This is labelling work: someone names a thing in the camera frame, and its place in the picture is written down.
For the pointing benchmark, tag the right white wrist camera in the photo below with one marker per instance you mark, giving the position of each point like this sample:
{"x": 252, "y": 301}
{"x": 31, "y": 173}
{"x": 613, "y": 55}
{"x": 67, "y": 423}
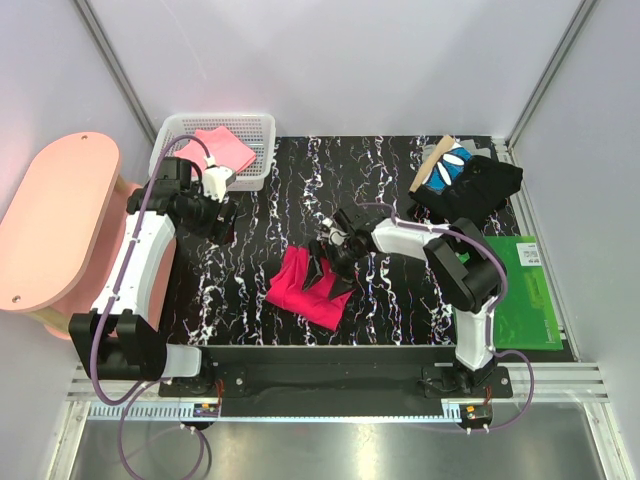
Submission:
{"x": 331, "y": 232}

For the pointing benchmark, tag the white slotted cable duct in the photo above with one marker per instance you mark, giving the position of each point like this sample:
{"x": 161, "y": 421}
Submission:
{"x": 162, "y": 411}

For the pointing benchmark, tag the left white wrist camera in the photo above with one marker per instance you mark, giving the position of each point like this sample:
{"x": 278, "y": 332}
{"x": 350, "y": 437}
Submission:
{"x": 216, "y": 179}

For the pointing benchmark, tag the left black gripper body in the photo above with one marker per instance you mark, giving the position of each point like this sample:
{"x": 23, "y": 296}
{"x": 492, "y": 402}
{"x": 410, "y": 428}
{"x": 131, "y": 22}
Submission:
{"x": 203, "y": 217}

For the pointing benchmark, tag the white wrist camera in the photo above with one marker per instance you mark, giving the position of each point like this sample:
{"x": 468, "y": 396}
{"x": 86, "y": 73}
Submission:
{"x": 331, "y": 232}
{"x": 216, "y": 179}

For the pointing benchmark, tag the aluminium rail frame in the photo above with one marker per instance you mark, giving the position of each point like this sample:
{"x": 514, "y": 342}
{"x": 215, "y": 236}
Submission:
{"x": 346, "y": 420}

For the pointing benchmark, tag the pink three-tier wooden shelf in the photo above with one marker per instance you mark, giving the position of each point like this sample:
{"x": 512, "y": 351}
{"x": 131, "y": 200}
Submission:
{"x": 63, "y": 230}

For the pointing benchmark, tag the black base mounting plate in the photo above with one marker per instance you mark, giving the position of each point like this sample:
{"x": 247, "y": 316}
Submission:
{"x": 332, "y": 381}

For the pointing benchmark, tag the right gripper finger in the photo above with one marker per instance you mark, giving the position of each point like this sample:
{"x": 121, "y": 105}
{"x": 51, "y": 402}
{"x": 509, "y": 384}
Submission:
{"x": 315, "y": 272}
{"x": 342, "y": 286}

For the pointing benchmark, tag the black folded t-shirt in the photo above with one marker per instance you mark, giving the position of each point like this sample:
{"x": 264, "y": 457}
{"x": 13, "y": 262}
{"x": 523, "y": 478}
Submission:
{"x": 481, "y": 188}

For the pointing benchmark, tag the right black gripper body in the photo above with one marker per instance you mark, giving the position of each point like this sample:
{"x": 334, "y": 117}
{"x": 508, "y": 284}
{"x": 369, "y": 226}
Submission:
{"x": 342, "y": 258}

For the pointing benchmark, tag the crimson red t-shirt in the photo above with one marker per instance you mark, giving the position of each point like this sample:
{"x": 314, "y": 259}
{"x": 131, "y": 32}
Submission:
{"x": 286, "y": 291}

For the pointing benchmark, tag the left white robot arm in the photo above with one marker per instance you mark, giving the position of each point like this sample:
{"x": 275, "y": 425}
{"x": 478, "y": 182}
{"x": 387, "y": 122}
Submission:
{"x": 115, "y": 339}

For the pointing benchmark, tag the green cutting mat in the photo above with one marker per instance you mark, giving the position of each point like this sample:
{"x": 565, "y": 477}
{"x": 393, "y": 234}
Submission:
{"x": 525, "y": 319}

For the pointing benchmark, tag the white plastic mesh basket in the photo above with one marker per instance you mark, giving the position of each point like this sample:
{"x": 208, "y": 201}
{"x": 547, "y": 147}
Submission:
{"x": 256, "y": 131}

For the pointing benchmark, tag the blue white graphic t-shirt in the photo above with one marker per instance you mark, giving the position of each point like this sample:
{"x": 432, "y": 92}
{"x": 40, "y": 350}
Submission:
{"x": 450, "y": 165}

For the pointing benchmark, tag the tan folded t-shirt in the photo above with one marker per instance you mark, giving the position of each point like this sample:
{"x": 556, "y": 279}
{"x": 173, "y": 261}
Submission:
{"x": 444, "y": 145}

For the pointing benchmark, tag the grey folded t-shirt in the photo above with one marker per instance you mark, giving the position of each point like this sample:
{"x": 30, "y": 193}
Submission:
{"x": 469, "y": 145}

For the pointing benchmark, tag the light pink folded t-shirt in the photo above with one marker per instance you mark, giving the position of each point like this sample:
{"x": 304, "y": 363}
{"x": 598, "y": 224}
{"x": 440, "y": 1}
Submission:
{"x": 224, "y": 147}

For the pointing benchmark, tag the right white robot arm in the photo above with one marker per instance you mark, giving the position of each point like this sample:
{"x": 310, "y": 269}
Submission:
{"x": 471, "y": 277}

